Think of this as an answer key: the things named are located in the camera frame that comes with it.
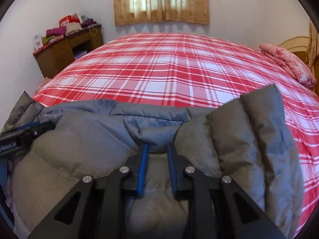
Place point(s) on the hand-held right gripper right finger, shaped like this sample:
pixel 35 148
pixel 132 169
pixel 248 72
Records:
pixel 172 169

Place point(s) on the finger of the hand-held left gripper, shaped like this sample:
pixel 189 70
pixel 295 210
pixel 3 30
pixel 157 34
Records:
pixel 41 129

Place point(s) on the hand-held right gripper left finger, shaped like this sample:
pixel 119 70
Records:
pixel 143 169

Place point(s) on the grey puffer jacket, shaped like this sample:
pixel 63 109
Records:
pixel 99 134

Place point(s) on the magenta folded clothes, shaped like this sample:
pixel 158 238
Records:
pixel 56 31

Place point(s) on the pale pink folded clothes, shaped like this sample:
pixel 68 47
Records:
pixel 73 28

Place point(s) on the purple folded clothes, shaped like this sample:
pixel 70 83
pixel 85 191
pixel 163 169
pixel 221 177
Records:
pixel 88 23

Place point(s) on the brown wooden desk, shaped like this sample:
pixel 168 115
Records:
pixel 54 57

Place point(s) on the white printed card box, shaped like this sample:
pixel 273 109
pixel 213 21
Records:
pixel 38 42

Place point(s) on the green folded cloth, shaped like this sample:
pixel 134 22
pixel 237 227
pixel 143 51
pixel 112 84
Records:
pixel 48 40

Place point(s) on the bed with red plaid sheet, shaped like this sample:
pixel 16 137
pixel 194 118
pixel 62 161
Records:
pixel 162 72

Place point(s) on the red box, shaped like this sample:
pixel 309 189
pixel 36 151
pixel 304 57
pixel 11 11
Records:
pixel 66 22

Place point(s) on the beige patterned window curtain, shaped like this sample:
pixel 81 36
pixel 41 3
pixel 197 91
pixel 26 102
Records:
pixel 162 10

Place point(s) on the pink floral folded quilt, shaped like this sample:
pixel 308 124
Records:
pixel 289 59

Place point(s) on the wooden headboard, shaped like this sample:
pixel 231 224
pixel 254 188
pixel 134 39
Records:
pixel 296 43

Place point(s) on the beige lace side curtain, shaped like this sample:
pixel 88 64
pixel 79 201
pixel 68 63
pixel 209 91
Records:
pixel 313 44

